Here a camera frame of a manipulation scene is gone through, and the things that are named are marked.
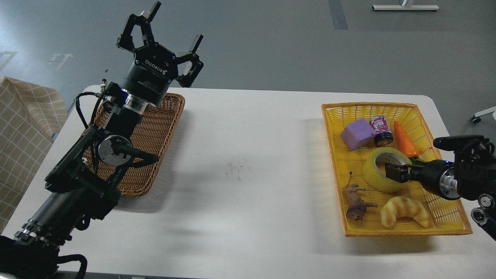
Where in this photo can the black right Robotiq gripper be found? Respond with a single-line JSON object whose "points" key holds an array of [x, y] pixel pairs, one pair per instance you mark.
{"points": [[436, 177]]}

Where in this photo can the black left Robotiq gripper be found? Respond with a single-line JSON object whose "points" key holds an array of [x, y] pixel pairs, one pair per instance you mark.
{"points": [[149, 77]]}

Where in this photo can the yellow tape roll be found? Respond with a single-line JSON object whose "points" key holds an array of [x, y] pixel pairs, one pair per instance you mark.
{"points": [[375, 177]]}

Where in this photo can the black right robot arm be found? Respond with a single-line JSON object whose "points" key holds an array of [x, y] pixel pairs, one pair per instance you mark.
{"points": [[472, 175]]}

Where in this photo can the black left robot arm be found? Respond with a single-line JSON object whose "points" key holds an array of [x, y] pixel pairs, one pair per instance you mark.
{"points": [[84, 183]]}

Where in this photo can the orange toy carrot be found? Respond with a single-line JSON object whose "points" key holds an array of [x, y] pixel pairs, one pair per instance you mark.
{"points": [[406, 144]]}

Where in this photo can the toy croissant bread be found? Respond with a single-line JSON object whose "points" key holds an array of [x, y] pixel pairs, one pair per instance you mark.
{"points": [[401, 206]]}

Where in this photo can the small pink labelled can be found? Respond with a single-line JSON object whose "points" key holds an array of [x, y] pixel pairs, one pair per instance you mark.
{"points": [[383, 135]]}

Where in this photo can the yellow plastic woven basket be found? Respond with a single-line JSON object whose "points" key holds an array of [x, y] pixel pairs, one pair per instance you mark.
{"points": [[448, 217]]}

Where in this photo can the brown toy animal figure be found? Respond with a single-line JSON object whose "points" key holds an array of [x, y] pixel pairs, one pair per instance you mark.
{"points": [[357, 207]]}

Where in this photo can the purple foam block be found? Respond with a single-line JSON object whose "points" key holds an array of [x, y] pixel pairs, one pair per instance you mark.
{"points": [[357, 134]]}

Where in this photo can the brown wicker basket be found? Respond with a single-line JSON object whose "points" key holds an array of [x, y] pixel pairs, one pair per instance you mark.
{"points": [[153, 136]]}

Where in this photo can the white office chair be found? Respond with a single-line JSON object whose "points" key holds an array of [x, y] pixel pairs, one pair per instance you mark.
{"points": [[476, 118]]}

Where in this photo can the beige checked cloth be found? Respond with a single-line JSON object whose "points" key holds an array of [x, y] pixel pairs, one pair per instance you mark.
{"points": [[30, 117]]}

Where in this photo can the white stand base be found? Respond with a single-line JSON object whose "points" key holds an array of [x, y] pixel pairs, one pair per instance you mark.
{"points": [[405, 5]]}

